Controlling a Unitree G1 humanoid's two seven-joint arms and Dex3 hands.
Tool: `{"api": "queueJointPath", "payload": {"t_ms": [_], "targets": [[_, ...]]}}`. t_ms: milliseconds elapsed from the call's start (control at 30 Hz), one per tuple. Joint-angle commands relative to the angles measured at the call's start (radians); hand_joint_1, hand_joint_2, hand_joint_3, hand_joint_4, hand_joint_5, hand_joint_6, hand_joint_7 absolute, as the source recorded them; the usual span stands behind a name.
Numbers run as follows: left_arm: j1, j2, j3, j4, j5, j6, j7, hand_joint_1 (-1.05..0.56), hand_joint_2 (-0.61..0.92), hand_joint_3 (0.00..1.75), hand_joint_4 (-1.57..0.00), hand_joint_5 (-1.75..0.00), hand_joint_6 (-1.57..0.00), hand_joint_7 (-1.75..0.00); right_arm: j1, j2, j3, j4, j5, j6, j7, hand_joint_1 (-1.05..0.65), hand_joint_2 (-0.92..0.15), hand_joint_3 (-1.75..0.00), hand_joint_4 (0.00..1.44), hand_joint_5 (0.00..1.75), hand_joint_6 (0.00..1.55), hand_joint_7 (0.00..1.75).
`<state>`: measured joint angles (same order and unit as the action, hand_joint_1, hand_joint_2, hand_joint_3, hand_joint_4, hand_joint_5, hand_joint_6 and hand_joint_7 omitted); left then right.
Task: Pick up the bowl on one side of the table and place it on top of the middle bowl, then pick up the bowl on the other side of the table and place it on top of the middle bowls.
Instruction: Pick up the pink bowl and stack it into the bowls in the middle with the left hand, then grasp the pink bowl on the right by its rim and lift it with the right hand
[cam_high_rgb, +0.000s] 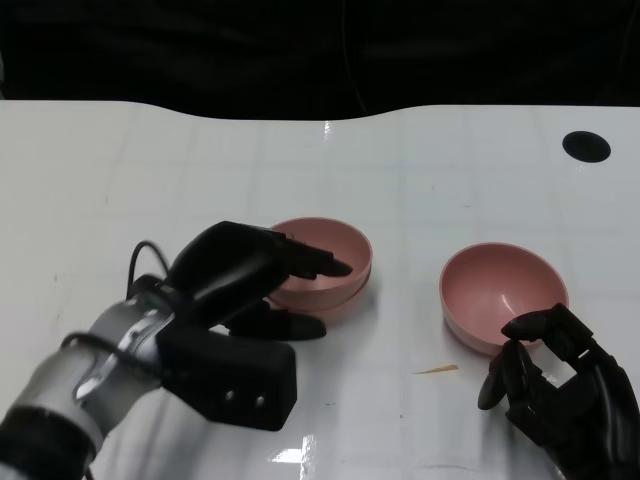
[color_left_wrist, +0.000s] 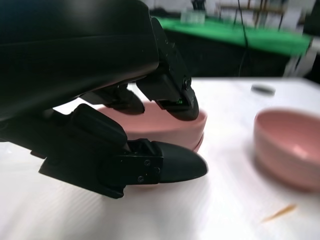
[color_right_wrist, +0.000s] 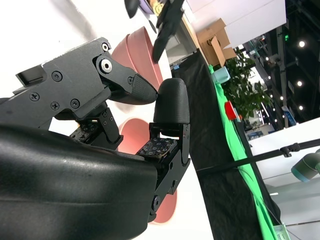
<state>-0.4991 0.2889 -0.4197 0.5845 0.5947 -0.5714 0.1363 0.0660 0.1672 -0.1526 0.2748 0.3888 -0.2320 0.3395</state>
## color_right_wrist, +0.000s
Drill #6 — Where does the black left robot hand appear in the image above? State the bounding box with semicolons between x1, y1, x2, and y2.
124;0;186;63

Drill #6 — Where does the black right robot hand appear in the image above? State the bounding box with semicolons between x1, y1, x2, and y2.
0;36;191;240

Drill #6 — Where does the pink plastic bowl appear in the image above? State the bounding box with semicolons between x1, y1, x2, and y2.
116;117;179;225
126;26;164;94
111;34;137;73

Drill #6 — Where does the gray teal robot arm joint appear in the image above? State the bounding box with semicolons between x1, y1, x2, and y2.
290;148;320;183

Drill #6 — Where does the gray metal cabinet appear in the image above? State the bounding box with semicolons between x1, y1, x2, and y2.
166;23;201;66

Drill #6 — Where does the purple plate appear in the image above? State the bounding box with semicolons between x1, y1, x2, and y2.
138;0;161;16

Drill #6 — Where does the brown cardboard box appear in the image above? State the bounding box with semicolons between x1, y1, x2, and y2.
196;17;237;68

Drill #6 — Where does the white partition panel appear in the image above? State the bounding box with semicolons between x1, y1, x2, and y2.
186;0;287;51

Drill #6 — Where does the green leafy plant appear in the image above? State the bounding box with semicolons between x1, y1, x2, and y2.
219;48;275;123

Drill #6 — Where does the small red object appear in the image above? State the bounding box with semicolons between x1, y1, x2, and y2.
224;100;237;121

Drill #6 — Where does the black backdrop cloth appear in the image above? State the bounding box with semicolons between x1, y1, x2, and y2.
172;48;283;240

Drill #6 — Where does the green cloth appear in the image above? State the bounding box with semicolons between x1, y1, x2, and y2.
208;63;278;240

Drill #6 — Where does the black stand pole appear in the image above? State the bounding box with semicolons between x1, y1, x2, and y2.
196;138;320;175

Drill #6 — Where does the green white paper label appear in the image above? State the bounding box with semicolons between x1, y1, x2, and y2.
273;223;291;240

